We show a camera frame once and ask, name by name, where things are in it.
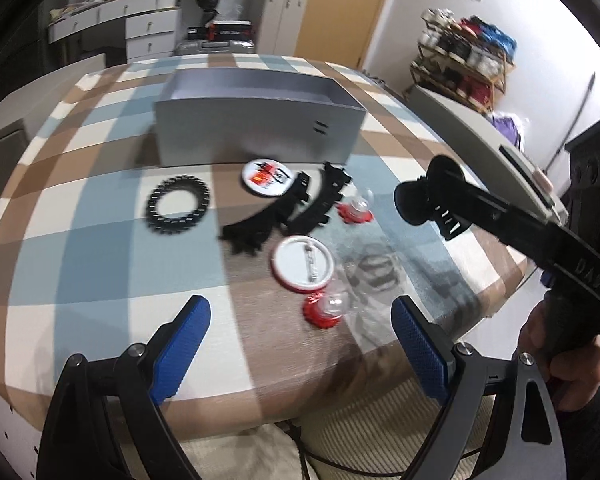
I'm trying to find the silver suitcase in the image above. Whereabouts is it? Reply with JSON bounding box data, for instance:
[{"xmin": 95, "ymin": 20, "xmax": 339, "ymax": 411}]
[{"xmin": 175, "ymin": 40, "xmax": 257, "ymax": 59}]

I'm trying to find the black thin rod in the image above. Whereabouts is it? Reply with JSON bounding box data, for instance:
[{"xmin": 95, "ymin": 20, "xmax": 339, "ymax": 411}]
[{"xmin": 555, "ymin": 72, "xmax": 597, "ymax": 161}]

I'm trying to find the black curved toothed hair clip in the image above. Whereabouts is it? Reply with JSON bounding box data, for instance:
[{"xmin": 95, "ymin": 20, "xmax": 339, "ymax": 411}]
[
  {"xmin": 282, "ymin": 161, "xmax": 355, "ymax": 233},
  {"xmin": 220, "ymin": 172, "xmax": 313, "ymax": 256}
]

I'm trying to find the white suitcase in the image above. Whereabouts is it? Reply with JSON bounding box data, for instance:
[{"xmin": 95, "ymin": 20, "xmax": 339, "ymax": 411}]
[{"xmin": 255, "ymin": 0, "xmax": 309, "ymax": 56}]

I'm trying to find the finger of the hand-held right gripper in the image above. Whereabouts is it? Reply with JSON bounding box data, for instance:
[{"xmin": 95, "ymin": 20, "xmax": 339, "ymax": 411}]
[
  {"xmin": 446, "ymin": 166, "xmax": 557, "ymax": 235},
  {"xmin": 466, "ymin": 209, "xmax": 547, "ymax": 264}
]

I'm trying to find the black studded bracelet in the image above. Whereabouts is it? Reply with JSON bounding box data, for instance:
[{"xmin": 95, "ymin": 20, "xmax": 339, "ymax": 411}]
[{"xmin": 146, "ymin": 174, "xmax": 213, "ymax": 236}]

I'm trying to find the printed round pin badge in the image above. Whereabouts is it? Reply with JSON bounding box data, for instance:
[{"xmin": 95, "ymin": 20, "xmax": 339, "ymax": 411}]
[{"xmin": 241, "ymin": 158, "xmax": 294, "ymax": 195}]

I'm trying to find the beige knit cloth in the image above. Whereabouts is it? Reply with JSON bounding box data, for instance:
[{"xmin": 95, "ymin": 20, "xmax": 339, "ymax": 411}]
[{"xmin": 180, "ymin": 375, "xmax": 491, "ymax": 480}]

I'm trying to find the black round hair claw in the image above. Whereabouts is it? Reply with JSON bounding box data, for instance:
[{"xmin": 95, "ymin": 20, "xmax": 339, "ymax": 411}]
[{"xmin": 394, "ymin": 155, "xmax": 475, "ymax": 242}]

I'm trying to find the flat grey device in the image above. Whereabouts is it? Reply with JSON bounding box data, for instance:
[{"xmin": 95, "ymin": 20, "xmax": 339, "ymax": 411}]
[{"xmin": 499, "ymin": 145, "xmax": 556, "ymax": 207}]

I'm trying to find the clear plastic bag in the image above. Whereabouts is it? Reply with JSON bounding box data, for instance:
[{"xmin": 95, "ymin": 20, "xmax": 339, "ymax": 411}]
[{"xmin": 340, "ymin": 242, "xmax": 407, "ymax": 297}]

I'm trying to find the purple cloth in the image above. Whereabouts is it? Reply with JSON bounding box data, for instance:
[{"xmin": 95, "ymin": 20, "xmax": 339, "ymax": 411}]
[{"xmin": 490, "ymin": 112, "xmax": 524, "ymax": 149}]

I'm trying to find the white perforated board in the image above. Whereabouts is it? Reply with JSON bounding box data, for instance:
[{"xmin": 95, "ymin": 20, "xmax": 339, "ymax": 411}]
[{"xmin": 0, "ymin": 375, "xmax": 48, "ymax": 480}]

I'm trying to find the grey box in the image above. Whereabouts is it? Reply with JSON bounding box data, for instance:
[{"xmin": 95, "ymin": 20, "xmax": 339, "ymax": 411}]
[{"xmin": 153, "ymin": 69, "xmax": 367, "ymax": 168}]

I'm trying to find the white red-rimmed pin badge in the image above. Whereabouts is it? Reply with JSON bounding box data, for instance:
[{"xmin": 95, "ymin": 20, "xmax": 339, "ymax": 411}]
[{"xmin": 271, "ymin": 235, "xmax": 337, "ymax": 295}]

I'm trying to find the plaid blanket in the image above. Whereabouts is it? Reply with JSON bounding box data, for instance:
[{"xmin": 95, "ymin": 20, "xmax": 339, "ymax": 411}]
[{"xmin": 0, "ymin": 52, "xmax": 536, "ymax": 431}]

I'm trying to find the black and red shoe box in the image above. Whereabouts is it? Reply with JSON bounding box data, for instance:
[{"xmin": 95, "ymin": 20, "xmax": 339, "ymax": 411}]
[{"xmin": 207, "ymin": 20, "xmax": 254, "ymax": 44}]

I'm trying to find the wooden shoe rack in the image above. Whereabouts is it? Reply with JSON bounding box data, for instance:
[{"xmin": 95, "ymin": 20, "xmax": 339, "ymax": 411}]
[{"xmin": 409, "ymin": 7, "xmax": 519, "ymax": 114}]

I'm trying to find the person's right hand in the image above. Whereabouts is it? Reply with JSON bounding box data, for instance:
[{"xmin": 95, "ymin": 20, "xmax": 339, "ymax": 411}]
[{"xmin": 517, "ymin": 304, "xmax": 600, "ymax": 412}]

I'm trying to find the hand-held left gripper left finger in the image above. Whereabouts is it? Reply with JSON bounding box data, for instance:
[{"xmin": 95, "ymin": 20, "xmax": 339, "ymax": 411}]
[{"xmin": 37, "ymin": 295, "xmax": 212, "ymax": 480}]

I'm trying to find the red cap charm clear dome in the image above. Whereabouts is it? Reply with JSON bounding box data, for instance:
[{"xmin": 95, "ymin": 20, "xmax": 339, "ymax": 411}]
[
  {"xmin": 337, "ymin": 187, "xmax": 376, "ymax": 225},
  {"xmin": 302, "ymin": 292, "xmax": 352, "ymax": 330}
]

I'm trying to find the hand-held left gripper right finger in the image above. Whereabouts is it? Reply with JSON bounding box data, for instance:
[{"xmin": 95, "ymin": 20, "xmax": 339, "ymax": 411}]
[{"xmin": 390, "ymin": 295, "xmax": 569, "ymax": 480}]

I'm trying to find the wooden door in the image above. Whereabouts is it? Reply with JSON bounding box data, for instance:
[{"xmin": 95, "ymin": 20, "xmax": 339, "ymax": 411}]
[{"xmin": 300, "ymin": 0, "xmax": 399, "ymax": 68}]

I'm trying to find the grey bed side panel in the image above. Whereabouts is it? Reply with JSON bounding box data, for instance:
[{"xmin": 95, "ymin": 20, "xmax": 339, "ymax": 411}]
[{"xmin": 414, "ymin": 84, "xmax": 570, "ymax": 222}]

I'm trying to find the white desk with drawers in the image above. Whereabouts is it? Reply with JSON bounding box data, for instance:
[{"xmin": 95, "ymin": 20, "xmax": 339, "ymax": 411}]
[{"xmin": 47, "ymin": 0, "xmax": 182, "ymax": 61}]

